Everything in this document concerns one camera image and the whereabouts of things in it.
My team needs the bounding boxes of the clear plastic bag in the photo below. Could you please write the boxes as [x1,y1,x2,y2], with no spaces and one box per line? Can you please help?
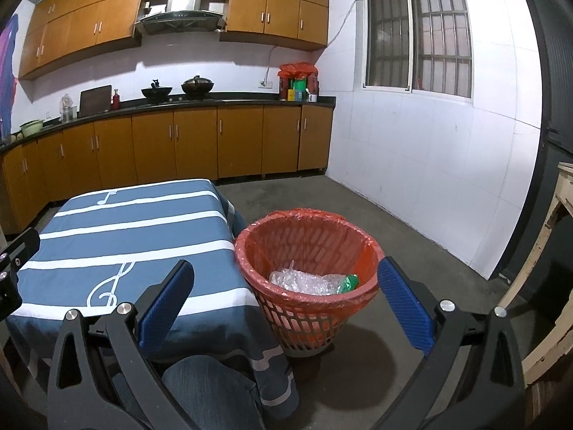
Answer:
[312,273,349,297]
[269,261,316,297]

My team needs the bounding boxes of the crumpled red plastic cover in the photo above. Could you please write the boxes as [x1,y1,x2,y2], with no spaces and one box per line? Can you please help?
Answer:
[277,62,319,82]

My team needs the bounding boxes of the row of wooden upper cabinets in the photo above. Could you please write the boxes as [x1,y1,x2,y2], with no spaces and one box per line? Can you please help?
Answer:
[18,0,331,80]

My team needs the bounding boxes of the barred window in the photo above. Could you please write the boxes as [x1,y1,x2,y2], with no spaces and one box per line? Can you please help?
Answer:
[355,0,474,100]

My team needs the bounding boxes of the red lined waste basket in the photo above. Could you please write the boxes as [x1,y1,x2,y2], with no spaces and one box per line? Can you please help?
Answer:
[233,208,386,320]

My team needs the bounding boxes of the brown cutting board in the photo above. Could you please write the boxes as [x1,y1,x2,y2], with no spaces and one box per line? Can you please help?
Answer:
[78,85,113,115]

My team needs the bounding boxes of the person's right leg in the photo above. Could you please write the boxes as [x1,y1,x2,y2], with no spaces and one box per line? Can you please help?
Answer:
[160,355,263,430]

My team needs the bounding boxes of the black wok with lid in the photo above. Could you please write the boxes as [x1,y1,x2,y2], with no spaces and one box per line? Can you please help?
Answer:
[181,76,215,100]

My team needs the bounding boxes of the steel range hood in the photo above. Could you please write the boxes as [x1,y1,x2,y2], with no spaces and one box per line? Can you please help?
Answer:
[136,0,227,36]

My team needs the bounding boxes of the unpainted wooden frame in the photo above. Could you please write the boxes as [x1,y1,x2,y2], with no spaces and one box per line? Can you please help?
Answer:
[496,161,573,387]

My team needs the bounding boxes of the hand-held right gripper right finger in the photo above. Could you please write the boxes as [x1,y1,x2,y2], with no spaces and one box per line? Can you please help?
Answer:
[376,255,525,430]

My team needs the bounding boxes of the thin white wall cable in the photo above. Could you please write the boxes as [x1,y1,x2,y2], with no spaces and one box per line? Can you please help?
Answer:
[326,0,366,48]

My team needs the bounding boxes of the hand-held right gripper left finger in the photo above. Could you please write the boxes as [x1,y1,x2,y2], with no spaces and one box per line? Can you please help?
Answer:
[47,258,196,430]

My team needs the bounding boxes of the clear jar with bag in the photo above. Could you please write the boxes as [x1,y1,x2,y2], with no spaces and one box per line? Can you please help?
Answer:
[59,94,76,123]

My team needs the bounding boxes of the blue striped tablecloth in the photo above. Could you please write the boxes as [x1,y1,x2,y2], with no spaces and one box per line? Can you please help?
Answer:
[4,178,302,420]

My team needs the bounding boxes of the black wok with ladle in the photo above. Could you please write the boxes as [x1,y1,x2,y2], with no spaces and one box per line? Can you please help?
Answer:
[141,79,173,102]

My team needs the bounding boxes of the black kitchen countertop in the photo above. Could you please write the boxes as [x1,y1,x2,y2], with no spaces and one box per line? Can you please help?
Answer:
[0,94,337,156]

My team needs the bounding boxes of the pink and blue hanging cloth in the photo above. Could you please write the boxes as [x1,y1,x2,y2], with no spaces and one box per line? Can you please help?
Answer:
[0,13,21,140]

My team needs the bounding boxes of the red lattice waste basket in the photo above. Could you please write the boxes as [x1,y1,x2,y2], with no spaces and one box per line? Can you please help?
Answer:
[254,284,355,360]

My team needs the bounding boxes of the row of wooden base cabinets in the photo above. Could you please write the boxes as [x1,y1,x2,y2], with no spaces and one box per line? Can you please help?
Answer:
[0,104,335,234]

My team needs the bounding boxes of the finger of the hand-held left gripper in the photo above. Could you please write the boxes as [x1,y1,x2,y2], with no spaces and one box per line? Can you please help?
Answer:
[0,227,41,275]

